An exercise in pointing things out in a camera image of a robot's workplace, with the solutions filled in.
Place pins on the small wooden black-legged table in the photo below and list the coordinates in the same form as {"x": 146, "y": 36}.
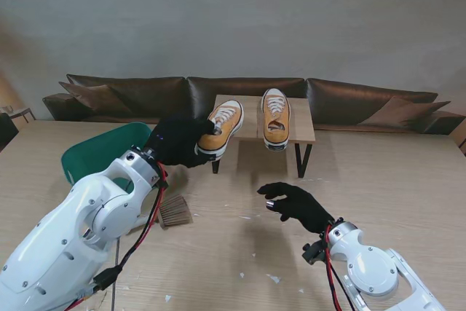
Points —
{"x": 302, "y": 125}

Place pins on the brown bristle shoe brush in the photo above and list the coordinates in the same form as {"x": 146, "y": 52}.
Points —
{"x": 176, "y": 212}

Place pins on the dark brown leather sofa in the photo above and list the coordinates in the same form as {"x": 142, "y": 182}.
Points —
{"x": 153, "y": 96}

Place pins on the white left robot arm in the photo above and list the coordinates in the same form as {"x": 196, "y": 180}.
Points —
{"x": 73, "y": 234}

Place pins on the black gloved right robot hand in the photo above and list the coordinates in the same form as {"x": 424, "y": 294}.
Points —
{"x": 306, "y": 209}

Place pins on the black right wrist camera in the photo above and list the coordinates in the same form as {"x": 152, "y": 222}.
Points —
{"x": 313, "y": 252}

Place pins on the light wooden furniture piece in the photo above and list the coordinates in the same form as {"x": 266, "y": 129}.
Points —
{"x": 460, "y": 140}

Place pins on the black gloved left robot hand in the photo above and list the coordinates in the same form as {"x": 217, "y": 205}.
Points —
{"x": 178, "y": 143}

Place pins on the yellow canvas sneaker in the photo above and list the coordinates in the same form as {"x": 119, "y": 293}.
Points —
{"x": 222, "y": 134}
{"x": 271, "y": 137}

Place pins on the green plastic basket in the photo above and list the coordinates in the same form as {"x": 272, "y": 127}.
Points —
{"x": 94, "y": 150}

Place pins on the small background side table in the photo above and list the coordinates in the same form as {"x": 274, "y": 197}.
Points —
{"x": 20, "y": 111}

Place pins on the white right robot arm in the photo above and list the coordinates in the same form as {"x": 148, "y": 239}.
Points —
{"x": 371, "y": 267}

